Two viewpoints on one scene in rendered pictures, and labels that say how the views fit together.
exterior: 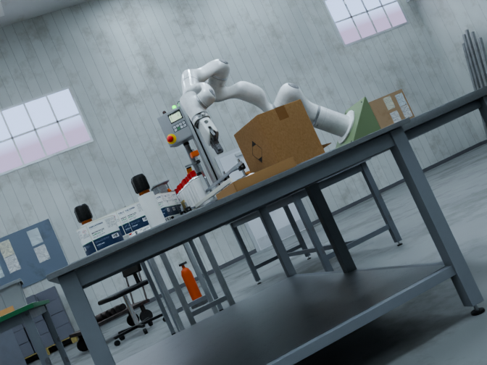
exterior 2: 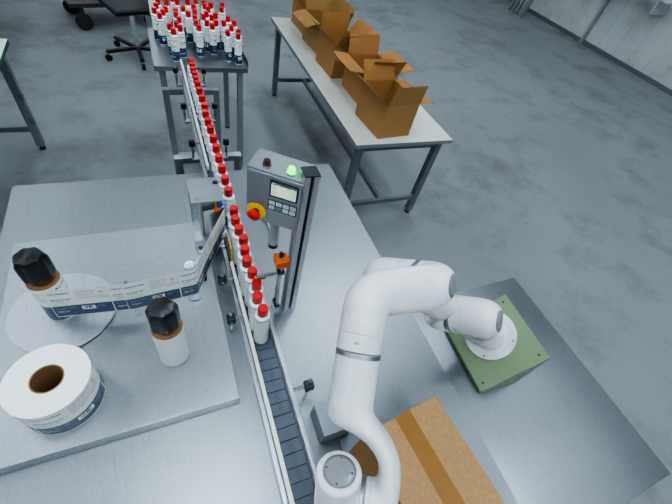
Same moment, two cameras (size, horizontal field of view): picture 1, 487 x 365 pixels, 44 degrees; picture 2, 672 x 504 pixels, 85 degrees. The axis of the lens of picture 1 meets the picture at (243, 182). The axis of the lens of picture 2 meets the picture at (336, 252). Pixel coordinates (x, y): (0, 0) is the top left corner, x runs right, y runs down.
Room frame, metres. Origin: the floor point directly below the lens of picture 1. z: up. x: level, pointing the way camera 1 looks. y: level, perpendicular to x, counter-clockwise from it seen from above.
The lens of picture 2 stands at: (2.60, 0.23, 2.10)
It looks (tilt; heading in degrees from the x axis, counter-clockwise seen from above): 48 degrees down; 344
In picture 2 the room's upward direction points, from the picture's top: 16 degrees clockwise
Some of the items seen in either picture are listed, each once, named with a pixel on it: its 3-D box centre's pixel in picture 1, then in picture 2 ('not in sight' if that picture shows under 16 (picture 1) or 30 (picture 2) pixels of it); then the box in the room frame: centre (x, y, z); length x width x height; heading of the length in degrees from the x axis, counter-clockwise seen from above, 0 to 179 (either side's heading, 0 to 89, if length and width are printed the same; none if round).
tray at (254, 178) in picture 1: (254, 181); not in sight; (2.37, -0.04, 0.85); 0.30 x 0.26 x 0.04; 18
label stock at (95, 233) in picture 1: (100, 236); (56, 388); (3.01, 0.77, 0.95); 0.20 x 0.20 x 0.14
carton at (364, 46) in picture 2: not in sight; (371, 72); (5.43, -0.43, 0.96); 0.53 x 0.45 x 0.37; 110
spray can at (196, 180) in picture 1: (199, 188); (261, 323); (3.23, 0.23, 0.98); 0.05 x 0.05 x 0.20
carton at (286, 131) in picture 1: (277, 143); (416, 480); (2.76, -0.22, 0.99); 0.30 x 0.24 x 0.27; 24
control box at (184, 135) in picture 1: (177, 126); (279, 191); (3.44, 0.21, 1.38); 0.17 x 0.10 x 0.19; 73
